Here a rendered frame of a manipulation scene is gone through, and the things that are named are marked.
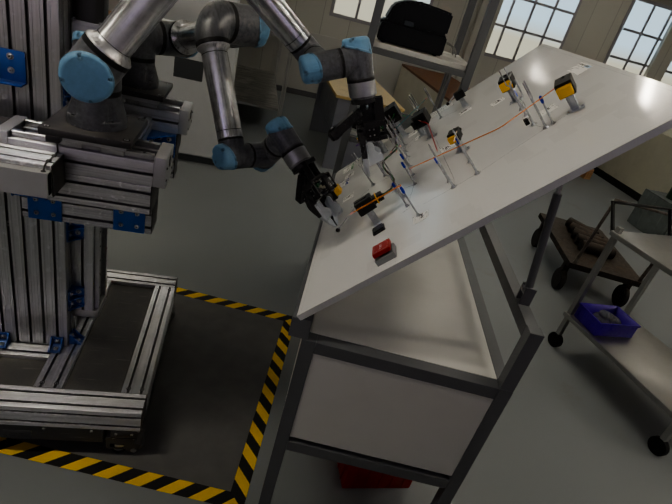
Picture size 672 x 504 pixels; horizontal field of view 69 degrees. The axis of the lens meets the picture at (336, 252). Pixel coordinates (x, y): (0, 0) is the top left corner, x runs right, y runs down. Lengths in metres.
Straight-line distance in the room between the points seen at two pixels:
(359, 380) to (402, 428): 0.22
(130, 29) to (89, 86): 0.16
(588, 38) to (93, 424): 8.59
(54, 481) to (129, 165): 1.11
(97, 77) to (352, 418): 1.12
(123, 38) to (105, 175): 0.40
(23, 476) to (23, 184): 1.04
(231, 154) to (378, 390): 0.79
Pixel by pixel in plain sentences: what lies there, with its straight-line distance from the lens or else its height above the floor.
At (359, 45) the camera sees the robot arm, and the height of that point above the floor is 1.52.
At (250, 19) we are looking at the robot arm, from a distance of 1.62.
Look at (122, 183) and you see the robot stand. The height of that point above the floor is 1.02.
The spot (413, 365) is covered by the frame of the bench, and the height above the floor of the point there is 0.80.
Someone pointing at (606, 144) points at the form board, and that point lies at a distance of 1.24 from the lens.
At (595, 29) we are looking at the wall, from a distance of 9.27.
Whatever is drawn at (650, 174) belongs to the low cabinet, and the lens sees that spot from 8.05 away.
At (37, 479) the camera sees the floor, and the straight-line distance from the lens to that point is 2.06.
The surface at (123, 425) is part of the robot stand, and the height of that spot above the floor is 0.17.
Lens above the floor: 1.65
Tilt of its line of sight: 28 degrees down
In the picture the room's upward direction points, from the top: 16 degrees clockwise
